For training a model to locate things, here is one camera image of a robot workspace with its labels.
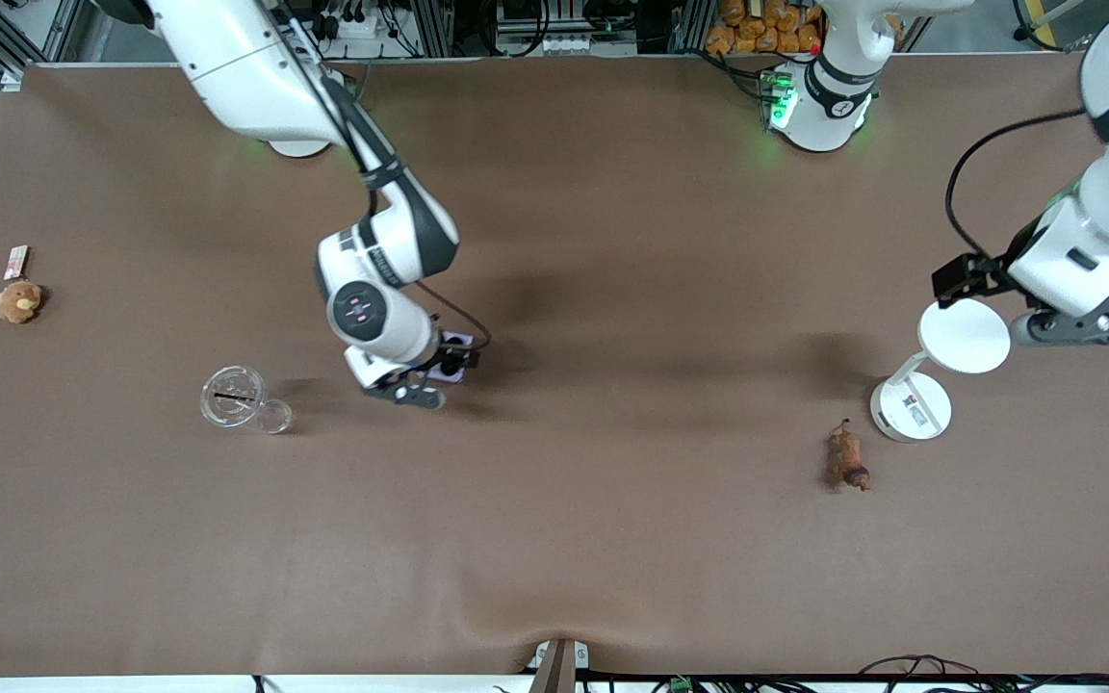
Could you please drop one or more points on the camera mount post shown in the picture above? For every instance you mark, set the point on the camera mount post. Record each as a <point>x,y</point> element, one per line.
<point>557,674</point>

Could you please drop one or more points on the lilac flip phone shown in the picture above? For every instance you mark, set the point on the lilac flip phone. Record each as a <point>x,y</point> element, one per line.
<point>458,339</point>

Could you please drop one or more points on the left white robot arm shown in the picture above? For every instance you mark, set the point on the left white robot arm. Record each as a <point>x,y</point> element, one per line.
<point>838,87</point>

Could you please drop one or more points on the clear cup with slotted lid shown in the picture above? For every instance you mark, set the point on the clear cup with slotted lid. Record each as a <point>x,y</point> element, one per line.
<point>232,397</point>

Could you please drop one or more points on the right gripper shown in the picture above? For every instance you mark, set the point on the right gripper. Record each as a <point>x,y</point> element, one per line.
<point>449,360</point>

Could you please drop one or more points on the brown plush bear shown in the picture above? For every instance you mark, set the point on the brown plush bear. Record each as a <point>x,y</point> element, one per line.
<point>17,301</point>

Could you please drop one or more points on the orange plush toy pile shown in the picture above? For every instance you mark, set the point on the orange plush toy pile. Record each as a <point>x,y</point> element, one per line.
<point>757,29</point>

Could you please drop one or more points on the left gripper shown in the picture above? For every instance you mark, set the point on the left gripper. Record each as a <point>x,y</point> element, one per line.
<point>986,269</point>

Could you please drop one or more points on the white power strip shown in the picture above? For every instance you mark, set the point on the white power strip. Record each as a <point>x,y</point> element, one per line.
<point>566,44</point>

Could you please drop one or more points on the small printed card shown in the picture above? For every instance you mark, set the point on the small printed card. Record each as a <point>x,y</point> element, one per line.
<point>15,262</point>

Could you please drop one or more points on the aluminium frame post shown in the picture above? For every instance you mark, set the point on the aluminium frame post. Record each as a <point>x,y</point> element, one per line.
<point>691,24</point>
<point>431,27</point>

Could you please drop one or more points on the brown lion statue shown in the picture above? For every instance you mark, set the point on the brown lion statue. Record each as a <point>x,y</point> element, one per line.
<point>845,452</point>

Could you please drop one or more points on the power strip with black plugs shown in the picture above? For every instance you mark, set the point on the power strip with black plugs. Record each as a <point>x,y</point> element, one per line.
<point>357,21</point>

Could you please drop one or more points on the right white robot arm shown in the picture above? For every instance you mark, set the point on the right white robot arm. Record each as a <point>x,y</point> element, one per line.
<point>256,67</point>

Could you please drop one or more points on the white desk lamp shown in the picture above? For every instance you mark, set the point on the white desk lamp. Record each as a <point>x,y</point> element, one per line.
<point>964,339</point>

